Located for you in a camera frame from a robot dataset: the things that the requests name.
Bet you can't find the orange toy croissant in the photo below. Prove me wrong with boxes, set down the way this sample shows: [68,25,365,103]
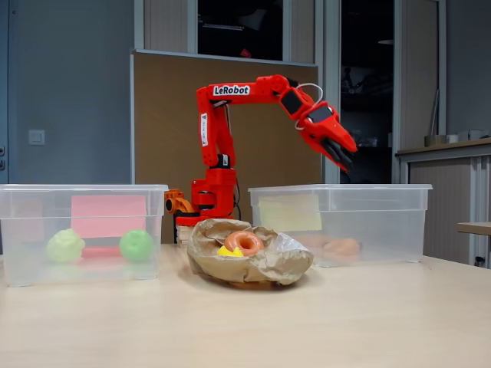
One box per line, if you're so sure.
[324,237,362,257]

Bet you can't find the brown toy donut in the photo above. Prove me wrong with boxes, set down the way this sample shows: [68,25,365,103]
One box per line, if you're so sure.
[224,230,265,257]

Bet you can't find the yellow toy bananas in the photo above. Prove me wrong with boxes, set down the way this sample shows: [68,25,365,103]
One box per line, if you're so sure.
[217,245,245,258]

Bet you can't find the green toy apple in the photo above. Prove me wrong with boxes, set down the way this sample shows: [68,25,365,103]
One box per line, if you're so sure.
[118,228,154,264]

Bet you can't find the red toy chili pepper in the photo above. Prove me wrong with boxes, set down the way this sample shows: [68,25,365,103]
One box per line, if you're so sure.
[81,246,123,258]

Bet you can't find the light green toy grapes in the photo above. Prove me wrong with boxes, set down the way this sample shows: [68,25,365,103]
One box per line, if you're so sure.
[45,228,86,264]

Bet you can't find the yellow sticky note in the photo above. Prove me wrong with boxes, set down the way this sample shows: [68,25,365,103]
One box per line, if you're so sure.
[259,193,322,232]

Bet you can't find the clear plastic bin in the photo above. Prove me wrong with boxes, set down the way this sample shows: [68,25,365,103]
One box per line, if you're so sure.
[0,183,170,288]
[247,183,433,268]

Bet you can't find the pink sticky note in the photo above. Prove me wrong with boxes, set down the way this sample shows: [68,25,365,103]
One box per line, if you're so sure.
[71,195,147,239]

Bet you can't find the grey metal rod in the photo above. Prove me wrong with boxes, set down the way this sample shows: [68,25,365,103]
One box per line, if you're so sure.
[427,90,440,136]

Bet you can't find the clear plastic bag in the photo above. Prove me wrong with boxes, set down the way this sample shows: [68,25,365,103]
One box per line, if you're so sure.
[274,232,308,254]

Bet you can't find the grey cabinet with wooden top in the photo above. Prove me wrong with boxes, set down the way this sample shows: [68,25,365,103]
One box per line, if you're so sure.
[395,137,491,268]

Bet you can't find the crumpled brown paper bag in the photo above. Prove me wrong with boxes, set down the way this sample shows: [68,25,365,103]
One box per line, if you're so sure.
[186,218,315,287]

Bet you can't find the light wooden side table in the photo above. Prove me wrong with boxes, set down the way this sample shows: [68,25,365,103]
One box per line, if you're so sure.
[456,221,491,235]

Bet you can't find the brown cork pin board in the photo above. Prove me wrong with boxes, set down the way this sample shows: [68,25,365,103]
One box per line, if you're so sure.
[130,48,322,245]

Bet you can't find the orange printed clamp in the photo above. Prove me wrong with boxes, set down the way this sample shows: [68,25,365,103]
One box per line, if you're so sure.
[163,188,196,215]

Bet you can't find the wooden base block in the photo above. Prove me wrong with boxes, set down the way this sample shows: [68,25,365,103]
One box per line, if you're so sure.
[175,225,197,245]

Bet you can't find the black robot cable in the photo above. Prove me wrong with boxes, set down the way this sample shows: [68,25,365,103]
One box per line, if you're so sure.
[232,179,242,222]

